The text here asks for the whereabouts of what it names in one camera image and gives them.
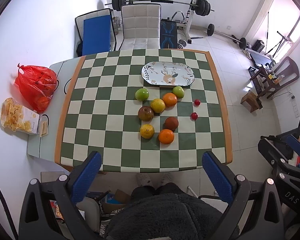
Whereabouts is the dark wooden chair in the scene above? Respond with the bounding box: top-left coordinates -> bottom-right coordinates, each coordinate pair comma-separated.
248,56 -> 300,99

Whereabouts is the chips snack box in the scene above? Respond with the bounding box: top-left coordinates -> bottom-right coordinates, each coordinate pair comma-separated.
0,98 -> 39,134

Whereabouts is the cherry tomato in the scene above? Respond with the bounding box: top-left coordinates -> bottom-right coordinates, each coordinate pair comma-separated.
191,112 -> 198,120
194,99 -> 201,106

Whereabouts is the yellow lemon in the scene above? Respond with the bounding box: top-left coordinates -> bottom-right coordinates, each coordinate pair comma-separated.
140,124 -> 155,139

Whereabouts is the green apple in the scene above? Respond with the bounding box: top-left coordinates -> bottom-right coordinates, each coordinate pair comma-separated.
135,88 -> 149,101
172,86 -> 185,99

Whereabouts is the floral deer oval plate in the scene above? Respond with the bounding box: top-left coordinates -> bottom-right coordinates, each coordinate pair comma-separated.
141,62 -> 195,87

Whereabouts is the barbell on rack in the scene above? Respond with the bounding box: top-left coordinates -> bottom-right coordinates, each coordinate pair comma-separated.
104,0 -> 215,18

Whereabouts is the red plastic bag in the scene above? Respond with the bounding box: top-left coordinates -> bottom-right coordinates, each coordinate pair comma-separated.
14,64 -> 57,114

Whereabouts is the white quilted chair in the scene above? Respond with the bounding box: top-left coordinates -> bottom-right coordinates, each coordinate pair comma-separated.
120,3 -> 161,50

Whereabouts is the floor barbell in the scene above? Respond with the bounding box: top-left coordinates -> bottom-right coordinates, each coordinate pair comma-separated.
206,23 -> 247,50

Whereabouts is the cherry tomato lower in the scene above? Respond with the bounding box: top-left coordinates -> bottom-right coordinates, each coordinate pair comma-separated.
191,112 -> 198,120

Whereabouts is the small wooden stool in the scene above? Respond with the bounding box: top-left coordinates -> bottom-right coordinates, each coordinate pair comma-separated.
241,91 -> 263,113

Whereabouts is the black blue weight bench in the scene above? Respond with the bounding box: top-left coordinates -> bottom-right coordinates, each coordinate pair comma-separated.
160,19 -> 178,49

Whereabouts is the yellow orange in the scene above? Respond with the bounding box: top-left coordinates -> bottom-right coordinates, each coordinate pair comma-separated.
150,98 -> 166,113

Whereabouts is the green white checkered tablecloth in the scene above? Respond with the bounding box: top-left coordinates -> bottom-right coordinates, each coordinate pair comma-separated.
55,49 -> 233,172

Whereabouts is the cherry tomato upper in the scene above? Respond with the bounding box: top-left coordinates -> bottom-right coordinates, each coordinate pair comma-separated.
194,99 -> 201,106

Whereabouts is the person dark fleece clothing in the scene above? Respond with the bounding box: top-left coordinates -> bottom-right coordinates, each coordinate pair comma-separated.
104,173 -> 222,239

